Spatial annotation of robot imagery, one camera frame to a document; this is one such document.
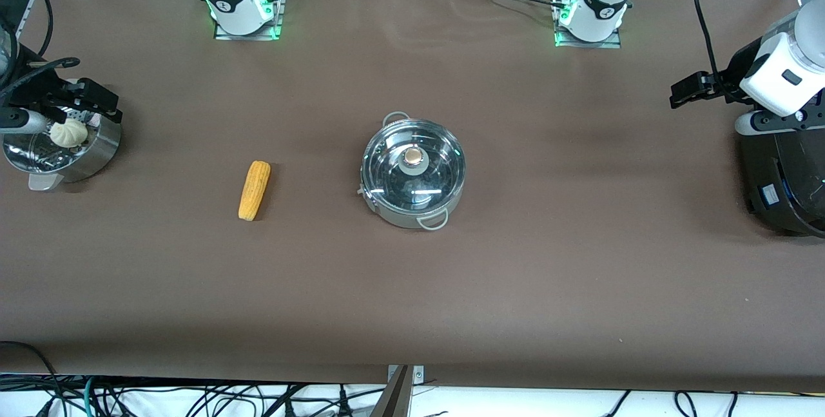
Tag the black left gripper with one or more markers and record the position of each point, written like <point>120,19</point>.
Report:
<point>732,80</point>

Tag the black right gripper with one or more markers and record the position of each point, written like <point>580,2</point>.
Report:
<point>40,90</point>

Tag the glass lid with beige knob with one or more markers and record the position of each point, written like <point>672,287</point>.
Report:
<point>412,165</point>

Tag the yellow corn cob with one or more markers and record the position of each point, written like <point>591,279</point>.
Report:
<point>254,190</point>

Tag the white steamed bun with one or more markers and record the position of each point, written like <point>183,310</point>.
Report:
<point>68,133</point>

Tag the shiny steel bowl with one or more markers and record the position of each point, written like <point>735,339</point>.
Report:
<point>90,153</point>

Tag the black round cooker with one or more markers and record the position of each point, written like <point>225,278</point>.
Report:
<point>783,185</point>

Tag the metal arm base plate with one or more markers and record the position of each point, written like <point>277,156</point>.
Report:
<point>277,24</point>
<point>612,44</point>

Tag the metal table edge bracket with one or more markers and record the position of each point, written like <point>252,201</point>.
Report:
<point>403,391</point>

